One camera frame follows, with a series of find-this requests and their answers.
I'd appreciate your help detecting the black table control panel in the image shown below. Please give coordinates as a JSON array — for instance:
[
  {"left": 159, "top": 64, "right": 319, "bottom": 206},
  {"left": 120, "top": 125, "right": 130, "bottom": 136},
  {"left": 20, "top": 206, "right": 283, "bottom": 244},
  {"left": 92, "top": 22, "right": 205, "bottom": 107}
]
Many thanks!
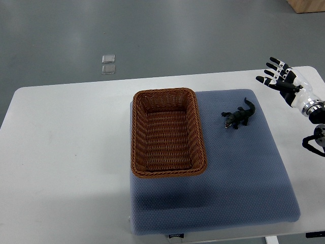
[{"left": 305, "top": 231, "right": 325, "bottom": 238}]

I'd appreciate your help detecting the blue foam cushion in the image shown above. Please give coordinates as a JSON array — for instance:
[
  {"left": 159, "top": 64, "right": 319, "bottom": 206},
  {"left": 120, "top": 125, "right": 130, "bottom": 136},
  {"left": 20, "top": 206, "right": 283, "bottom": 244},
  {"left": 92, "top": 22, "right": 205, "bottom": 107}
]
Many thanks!
[{"left": 130, "top": 89, "right": 300, "bottom": 235}]

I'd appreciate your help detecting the floor outlet plate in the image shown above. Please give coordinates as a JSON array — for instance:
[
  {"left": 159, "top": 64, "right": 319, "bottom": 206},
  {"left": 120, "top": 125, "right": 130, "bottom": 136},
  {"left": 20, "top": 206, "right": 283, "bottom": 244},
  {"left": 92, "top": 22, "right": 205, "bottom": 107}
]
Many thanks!
[
  {"left": 102, "top": 64, "right": 116, "bottom": 75},
  {"left": 102, "top": 54, "right": 115, "bottom": 64}
]

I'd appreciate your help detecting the wooden box corner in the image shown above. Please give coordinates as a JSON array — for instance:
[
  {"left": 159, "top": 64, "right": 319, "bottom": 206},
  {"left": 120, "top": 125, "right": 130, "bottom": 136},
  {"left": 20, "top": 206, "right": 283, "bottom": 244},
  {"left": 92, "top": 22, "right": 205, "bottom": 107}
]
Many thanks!
[{"left": 287, "top": 0, "right": 324, "bottom": 14}]

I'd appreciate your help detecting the white table leg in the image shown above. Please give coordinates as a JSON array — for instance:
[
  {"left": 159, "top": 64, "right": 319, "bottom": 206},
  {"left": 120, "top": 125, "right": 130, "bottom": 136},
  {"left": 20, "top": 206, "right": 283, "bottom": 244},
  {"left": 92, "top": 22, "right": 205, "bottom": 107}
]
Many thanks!
[{"left": 265, "top": 236, "right": 279, "bottom": 244}]

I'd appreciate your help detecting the upper floor outlet plate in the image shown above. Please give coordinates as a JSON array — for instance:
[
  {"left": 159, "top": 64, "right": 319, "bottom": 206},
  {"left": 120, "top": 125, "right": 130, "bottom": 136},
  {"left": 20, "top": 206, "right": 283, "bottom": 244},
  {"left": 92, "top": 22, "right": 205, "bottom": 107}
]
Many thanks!
[{"left": 102, "top": 54, "right": 115, "bottom": 64}]

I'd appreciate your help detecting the brown wicker basket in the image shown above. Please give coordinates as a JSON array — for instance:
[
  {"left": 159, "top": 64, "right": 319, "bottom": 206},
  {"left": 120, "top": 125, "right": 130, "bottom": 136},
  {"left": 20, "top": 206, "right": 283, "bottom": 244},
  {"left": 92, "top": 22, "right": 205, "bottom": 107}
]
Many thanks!
[{"left": 131, "top": 88, "right": 207, "bottom": 178}]

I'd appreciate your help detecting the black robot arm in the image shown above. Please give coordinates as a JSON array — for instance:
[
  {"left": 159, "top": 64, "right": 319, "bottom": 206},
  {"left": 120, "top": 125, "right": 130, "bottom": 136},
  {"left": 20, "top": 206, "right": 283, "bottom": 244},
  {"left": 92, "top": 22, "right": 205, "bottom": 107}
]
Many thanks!
[{"left": 302, "top": 101, "right": 324, "bottom": 157}]

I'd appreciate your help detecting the lower floor outlet plate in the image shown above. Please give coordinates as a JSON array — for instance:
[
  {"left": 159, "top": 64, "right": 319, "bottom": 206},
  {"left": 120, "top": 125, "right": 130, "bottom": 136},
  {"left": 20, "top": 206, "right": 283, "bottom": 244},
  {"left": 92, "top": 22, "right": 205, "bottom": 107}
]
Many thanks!
[{"left": 102, "top": 64, "right": 116, "bottom": 75}]

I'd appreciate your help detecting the dark toy crocodile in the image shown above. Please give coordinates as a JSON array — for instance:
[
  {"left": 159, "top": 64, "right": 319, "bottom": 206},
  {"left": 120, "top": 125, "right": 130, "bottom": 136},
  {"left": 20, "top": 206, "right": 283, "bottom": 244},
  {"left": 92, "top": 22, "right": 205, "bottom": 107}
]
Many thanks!
[{"left": 221, "top": 98, "right": 255, "bottom": 130}]

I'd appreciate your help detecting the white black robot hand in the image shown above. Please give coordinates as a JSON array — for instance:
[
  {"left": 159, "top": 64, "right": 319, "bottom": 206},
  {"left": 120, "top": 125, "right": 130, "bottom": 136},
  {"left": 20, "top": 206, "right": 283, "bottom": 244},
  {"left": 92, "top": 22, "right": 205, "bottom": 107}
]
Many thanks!
[{"left": 256, "top": 57, "right": 321, "bottom": 112}]

